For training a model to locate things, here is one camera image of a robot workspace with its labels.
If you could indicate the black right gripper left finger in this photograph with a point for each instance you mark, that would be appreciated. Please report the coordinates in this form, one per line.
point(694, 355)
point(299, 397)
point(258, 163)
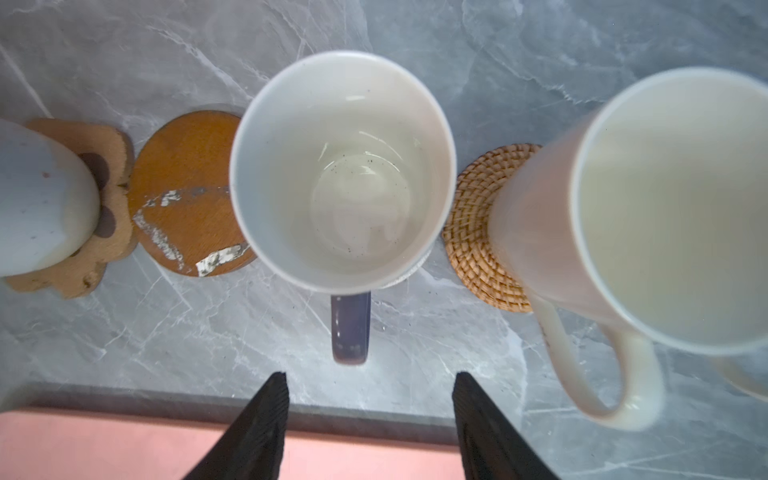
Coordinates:
point(253, 446)

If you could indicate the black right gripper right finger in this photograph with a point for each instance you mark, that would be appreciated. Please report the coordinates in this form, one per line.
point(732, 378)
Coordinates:
point(490, 447)

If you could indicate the tan rattan coaster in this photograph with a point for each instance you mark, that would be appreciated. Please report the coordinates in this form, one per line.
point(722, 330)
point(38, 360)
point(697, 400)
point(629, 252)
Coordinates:
point(465, 233)

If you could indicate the chipped brown wooden coaster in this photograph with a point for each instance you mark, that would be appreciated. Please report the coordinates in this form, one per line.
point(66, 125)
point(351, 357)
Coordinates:
point(179, 197)

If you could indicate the lilac mug white inside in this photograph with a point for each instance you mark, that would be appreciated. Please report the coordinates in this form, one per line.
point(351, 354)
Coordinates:
point(342, 174)

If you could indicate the paw shaped cork coaster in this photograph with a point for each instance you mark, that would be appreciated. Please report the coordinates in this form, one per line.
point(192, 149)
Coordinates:
point(109, 155)

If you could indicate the cream multicolour woven coaster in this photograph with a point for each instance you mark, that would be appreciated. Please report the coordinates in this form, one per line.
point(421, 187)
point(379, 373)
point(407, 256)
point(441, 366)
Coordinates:
point(413, 269)

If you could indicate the white mug red inside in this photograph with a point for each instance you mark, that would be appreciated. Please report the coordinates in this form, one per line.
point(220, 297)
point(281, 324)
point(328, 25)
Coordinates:
point(737, 377)

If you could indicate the pink plastic tray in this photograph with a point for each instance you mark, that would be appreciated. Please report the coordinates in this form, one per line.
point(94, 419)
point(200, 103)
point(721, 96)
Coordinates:
point(54, 444)

